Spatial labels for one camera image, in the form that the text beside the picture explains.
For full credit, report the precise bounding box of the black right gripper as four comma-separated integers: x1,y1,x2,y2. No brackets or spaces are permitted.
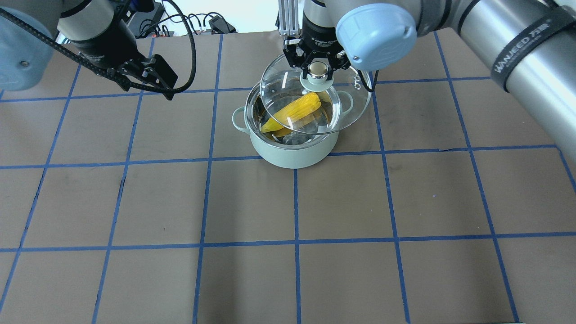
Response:
283,27,351,81

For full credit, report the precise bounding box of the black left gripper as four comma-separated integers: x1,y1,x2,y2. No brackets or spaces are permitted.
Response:
70,18,178,101

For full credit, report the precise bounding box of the glass pot lid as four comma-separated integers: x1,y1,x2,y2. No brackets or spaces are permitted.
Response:
260,55,373,135

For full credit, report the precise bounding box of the yellow corn cob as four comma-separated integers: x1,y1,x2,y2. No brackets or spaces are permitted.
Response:
261,92,321,133

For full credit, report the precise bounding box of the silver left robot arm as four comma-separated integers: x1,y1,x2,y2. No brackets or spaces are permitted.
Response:
0,0,195,100

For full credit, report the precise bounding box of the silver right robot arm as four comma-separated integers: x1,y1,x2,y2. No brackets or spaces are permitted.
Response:
276,0,576,160

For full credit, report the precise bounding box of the light green cooking pot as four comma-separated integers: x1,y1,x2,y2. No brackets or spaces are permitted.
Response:
232,83,357,169

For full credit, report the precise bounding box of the brown gridded table mat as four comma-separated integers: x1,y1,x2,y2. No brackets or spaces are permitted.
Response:
0,30,575,324

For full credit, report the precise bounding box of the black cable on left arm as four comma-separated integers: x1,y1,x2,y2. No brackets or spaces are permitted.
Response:
0,0,198,95

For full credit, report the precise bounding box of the aluminium frame post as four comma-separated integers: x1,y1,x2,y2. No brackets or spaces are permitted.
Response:
277,0,301,37

